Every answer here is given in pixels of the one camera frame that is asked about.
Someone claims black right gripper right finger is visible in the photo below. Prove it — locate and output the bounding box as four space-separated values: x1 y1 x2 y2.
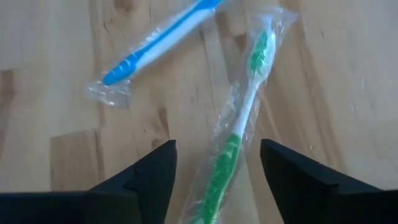
260 138 398 224

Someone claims green toothbrush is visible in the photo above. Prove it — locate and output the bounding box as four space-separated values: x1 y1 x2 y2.
178 6 299 224

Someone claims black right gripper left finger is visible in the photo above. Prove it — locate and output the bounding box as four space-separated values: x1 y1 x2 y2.
0 139 178 224

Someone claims blue toothbrush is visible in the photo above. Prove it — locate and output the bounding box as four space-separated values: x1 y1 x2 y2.
85 0 231 108

